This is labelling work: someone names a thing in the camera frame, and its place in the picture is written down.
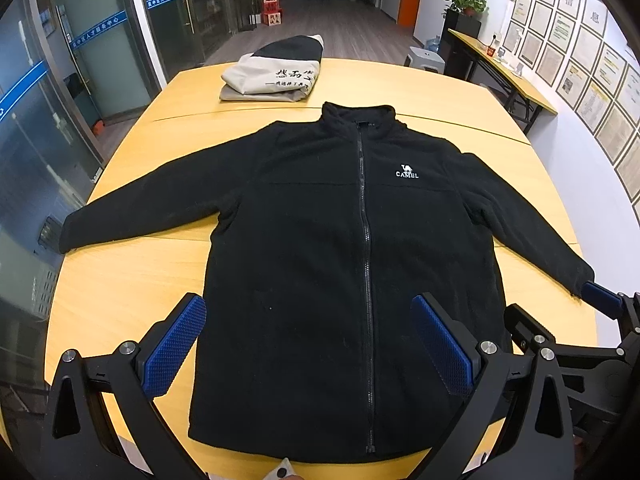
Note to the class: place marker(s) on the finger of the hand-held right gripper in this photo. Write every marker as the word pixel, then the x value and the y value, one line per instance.
pixel 602 299
pixel 522 322

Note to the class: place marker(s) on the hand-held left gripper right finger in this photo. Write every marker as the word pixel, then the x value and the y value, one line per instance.
pixel 442 350

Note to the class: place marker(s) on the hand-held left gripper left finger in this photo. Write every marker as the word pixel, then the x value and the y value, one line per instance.
pixel 172 350

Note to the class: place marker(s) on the black fleece zip jacket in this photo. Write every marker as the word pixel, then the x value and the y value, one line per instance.
pixel 310 260

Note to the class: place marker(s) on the long wooden side table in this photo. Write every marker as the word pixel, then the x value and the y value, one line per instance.
pixel 500 67

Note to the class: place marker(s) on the folded grey garment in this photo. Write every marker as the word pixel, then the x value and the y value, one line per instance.
pixel 250 96

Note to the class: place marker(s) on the white plastic stool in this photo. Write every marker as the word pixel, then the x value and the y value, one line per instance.
pixel 425 57

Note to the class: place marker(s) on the black cabinet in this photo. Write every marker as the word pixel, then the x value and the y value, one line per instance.
pixel 460 45

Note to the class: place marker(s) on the blue water jug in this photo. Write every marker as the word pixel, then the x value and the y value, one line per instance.
pixel 434 44

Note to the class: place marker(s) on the folded beige and black sweatshirt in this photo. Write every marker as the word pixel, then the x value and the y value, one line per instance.
pixel 280 67

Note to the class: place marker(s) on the leafy potted plant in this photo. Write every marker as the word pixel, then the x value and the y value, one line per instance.
pixel 467 0

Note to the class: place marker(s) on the glass double door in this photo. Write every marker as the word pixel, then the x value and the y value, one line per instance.
pixel 185 5

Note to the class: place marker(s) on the stack of red boxes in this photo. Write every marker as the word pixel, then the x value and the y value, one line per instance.
pixel 271 7

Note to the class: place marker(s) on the wall of framed certificates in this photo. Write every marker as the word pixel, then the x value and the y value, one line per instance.
pixel 590 60

